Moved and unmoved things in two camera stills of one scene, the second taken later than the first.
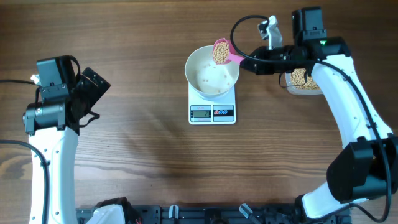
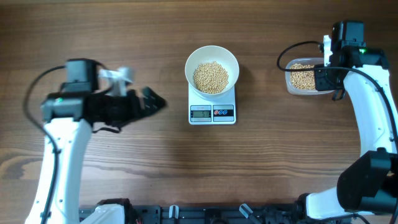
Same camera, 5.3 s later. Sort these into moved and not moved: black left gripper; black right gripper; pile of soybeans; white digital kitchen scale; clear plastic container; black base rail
Moved: black left gripper; black right gripper
Not moved: pile of soybeans; white digital kitchen scale; black base rail; clear plastic container
